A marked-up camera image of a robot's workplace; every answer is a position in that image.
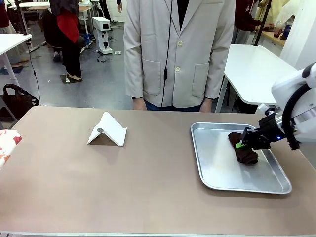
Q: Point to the person in beige coat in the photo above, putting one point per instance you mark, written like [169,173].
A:
[153,49]

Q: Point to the black stand pole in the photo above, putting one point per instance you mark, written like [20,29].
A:
[261,22]

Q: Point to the black fabric bag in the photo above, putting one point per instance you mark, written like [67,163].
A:
[18,101]

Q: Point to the person's left forearm beige sleeve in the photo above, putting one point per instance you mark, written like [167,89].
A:
[218,79]

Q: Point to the white folded phone stand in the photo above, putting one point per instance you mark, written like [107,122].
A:
[111,128]

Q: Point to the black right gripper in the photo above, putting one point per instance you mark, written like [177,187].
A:
[270,128]

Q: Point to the white side table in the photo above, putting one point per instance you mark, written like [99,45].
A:
[251,74]

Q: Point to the wood top table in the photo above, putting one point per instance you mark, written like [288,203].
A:
[84,8]

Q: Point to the person's right forearm beige sleeve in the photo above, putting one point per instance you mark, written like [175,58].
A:
[132,79]

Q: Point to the blue bottle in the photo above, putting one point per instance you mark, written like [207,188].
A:
[287,30]

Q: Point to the white desk with legs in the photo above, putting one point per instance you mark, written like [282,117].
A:
[10,40]

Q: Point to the red white patterned cloth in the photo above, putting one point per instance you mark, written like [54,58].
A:
[7,145]

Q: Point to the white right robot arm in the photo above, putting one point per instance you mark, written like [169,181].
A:
[286,86]

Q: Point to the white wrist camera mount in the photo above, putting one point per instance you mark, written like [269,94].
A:
[265,108]

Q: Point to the person's right hand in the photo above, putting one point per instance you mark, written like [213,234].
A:
[139,103]

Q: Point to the wooden counter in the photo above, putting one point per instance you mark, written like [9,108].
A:
[274,37]

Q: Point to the person's left hand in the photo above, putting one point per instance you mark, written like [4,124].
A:
[206,105]

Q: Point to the person in maroon top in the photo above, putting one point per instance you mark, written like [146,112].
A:
[244,17]

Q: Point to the person in red and black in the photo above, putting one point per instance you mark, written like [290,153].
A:
[69,37]

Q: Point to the white floor machine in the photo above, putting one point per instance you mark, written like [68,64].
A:
[102,34]

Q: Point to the dark brown cloth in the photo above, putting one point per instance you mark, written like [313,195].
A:
[247,155]

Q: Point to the silver metal tray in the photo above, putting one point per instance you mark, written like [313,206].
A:
[217,168]

